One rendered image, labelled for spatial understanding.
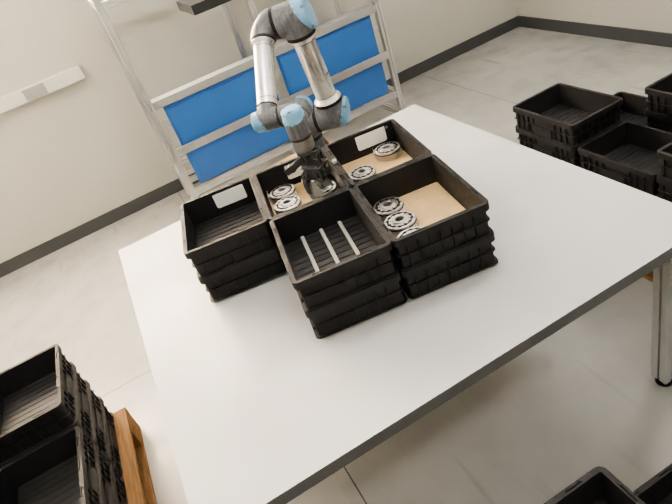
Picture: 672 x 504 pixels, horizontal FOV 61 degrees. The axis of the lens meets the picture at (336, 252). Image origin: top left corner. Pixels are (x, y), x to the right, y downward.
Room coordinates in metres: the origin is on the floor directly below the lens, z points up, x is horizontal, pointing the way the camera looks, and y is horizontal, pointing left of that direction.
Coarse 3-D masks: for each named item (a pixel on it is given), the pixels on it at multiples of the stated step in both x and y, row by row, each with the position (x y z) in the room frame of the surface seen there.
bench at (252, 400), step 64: (448, 128) 2.33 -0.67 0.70; (512, 192) 1.67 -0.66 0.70; (576, 192) 1.54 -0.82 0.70; (640, 192) 1.42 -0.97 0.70; (128, 256) 2.25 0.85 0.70; (512, 256) 1.34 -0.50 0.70; (576, 256) 1.24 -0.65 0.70; (640, 256) 1.15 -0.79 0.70; (192, 320) 1.62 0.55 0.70; (256, 320) 1.49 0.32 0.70; (384, 320) 1.27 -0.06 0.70; (448, 320) 1.18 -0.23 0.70; (512, 320) 1.10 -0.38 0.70; (192, 384) 1.30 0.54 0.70; (256, 384) 1.21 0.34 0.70; (320, 384) 1.12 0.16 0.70; (384, 384) 1.04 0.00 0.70; (448, 384) 0.97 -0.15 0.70; (192, 448) 1.06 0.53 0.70; (256, 448) 0.99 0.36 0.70; (320, 448) 0.92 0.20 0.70
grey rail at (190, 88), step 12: (348, 12) 4.07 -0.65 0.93; (360, 12) 4.00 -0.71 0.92; (372, 12) 4.02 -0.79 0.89; (324, 24) 3.99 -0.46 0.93; (336, 24) 3.95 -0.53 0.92; (276, 48) 3.84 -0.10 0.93; (288, 48) 3.86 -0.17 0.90; (240, 60) 3.86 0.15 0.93; (252, 60) 3.79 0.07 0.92; (216, 72) 3.78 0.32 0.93; (228, 72) 3.75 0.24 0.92; (192, 84) 3.71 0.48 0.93; (204, 84) 3.71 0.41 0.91; (168, 96) 3.65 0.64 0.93; (180, 96) 3.66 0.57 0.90; (156, 108) 3.62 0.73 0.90
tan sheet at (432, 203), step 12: (420, 192) 1.67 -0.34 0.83; (432, 192) 1.65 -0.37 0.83; (444, 192) 1.62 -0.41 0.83; (408, 204) 1.63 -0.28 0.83; (420, 204) 1.60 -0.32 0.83; (432, 204) 1.57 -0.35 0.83; (444, 204) 1.55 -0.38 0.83; (456, 204) 1.53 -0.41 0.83; (420, 216) 1.53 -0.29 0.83; (432, 216) 1.51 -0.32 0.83; (444, 216) 1.48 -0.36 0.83
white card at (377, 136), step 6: (372, 132) 2.10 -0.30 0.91; (378, 132) 2.10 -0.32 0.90; (384, 132) 2.10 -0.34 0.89; (360, 138) 2.09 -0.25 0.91; (366, 138) 2.09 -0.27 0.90; (372, 138) 2.10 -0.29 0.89; (378, 138) 2.10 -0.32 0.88; (384, 138) 2.10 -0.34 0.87; (360, 144) 2.09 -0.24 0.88; (366, 144) 2.09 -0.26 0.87; (372, 144) 2.10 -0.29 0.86; (360, 150) 2.09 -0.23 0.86
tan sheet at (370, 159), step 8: (360, 160) 2.07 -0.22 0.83; (368, 160) 2.04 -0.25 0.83; (376, 160) 2.02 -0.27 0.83; (392, 160) 1.97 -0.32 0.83; (400, 160) 1.95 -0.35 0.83; (408, 160) 1.92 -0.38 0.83; (344, 168) 2.05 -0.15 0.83; (352, 168) 2.03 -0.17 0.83; (376, 168) 1.95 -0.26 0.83; (384, 168) 1.93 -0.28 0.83
